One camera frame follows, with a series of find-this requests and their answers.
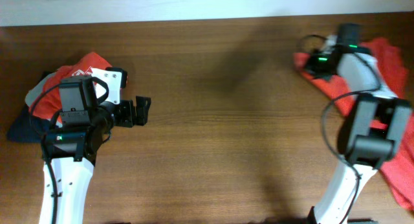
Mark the orange soccer t-shirt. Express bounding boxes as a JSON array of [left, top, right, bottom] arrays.
[[292, 37, 413, 212]]

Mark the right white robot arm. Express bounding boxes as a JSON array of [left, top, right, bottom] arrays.
[[304, 44, 412, 223]]

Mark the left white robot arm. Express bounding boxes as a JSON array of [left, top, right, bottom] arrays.
[[39, 67, 151, 223]]

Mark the folded orange FRAM shirt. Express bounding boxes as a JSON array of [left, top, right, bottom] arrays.
[[28, 52, 112, 128]]

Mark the folded grey shirt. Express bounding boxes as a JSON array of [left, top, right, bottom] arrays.
[[25, 71, 56, 107]]

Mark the folded navy shirt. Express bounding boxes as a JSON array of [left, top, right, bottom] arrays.
[[6, 99, 50, 143]]

